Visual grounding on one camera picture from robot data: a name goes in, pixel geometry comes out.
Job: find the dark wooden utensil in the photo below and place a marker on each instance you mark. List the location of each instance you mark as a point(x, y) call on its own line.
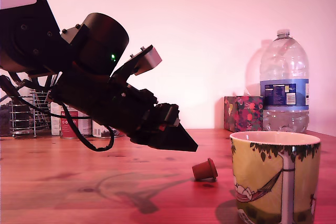
point(6, 83)

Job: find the yellow illustrated hammock mug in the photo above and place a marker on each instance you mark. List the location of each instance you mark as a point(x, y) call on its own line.
point(262, 182)

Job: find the chicken print pet food can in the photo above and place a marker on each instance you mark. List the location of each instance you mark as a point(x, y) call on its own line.
point(101, 131)

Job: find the red label pet food can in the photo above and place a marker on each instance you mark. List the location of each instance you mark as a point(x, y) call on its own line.
point(69, 129)

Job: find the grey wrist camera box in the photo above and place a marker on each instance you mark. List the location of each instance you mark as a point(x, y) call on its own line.
point(151, 60)

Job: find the floral tissue box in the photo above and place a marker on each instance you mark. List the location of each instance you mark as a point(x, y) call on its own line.
point(244, 113)

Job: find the large clear water bottle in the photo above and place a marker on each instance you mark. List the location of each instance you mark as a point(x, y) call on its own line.
point(284, 64)

